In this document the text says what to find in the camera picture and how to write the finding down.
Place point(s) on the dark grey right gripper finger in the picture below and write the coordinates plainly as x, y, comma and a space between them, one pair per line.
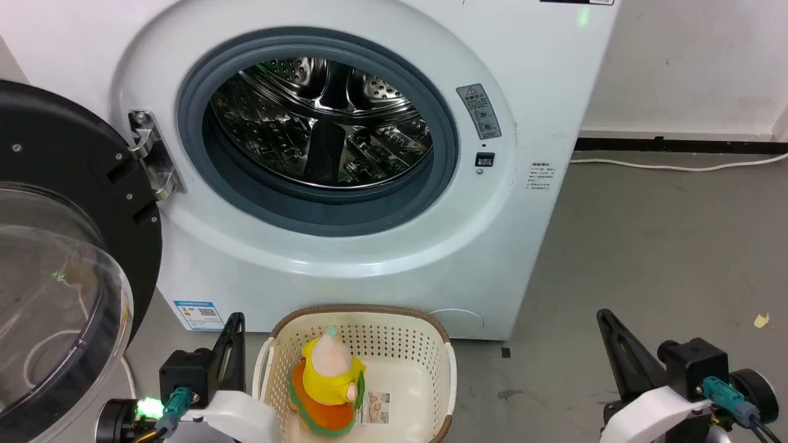
628, 357

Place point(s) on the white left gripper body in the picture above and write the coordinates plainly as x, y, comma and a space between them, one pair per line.
240, 418

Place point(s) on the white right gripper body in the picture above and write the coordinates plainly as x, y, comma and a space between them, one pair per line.
662, 415

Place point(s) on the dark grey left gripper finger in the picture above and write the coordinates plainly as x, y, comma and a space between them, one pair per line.
229, 357

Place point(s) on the white front-load washing machine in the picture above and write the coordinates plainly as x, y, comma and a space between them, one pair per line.
529, 74

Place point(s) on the blue energy label sticker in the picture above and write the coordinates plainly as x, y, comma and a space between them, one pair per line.
200, 315

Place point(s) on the yellow orange plush toy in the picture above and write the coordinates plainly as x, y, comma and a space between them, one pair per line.
326, 381

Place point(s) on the black right wrist joint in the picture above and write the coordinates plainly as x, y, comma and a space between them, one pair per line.
757, 394

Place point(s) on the black wrist joint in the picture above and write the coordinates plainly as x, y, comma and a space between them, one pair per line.
117, 421
757, 394

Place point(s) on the black left wrist joint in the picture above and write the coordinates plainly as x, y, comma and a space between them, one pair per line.
117, 421

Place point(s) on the paper label in basket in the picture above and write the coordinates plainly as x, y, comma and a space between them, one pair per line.
376, 408

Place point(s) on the yellow paper scrap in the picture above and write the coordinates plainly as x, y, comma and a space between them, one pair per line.
762, 320

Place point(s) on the grey rubber door gasket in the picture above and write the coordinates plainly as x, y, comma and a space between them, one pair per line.
246, 197

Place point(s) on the round filter cover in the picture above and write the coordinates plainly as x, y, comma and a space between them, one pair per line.
458, 323

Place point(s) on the cream perforated laundry basket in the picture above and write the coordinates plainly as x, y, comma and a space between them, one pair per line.
406, 363

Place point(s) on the small text label sticker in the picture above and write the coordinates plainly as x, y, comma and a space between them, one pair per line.
540, 176

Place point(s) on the metal door hinge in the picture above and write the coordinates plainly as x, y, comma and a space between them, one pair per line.
151, 157

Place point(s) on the black baseboard strip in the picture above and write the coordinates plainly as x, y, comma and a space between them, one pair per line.
677, 146

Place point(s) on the black door latch socket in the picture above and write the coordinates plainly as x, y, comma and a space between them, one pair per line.
485, 160

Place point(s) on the black washer door clear glass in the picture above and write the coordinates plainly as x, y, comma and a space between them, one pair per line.
55, 184

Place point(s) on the steel washer drum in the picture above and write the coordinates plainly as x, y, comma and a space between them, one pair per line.
320, 123

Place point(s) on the grey warning sticker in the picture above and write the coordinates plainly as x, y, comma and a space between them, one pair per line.
479, 111

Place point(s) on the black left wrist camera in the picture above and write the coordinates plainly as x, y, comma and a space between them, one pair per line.
184, 372

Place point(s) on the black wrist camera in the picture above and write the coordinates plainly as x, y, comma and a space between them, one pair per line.
692, 366
184, 372

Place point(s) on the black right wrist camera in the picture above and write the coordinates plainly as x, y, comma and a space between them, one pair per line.
692, 366

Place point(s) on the teal left camera connector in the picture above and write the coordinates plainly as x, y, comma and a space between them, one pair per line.
171, 411

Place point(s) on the teal camera connector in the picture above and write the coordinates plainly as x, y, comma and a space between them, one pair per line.
171, 411
729, 400

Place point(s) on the teal right camera connector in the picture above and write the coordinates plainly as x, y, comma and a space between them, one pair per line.
729, 400

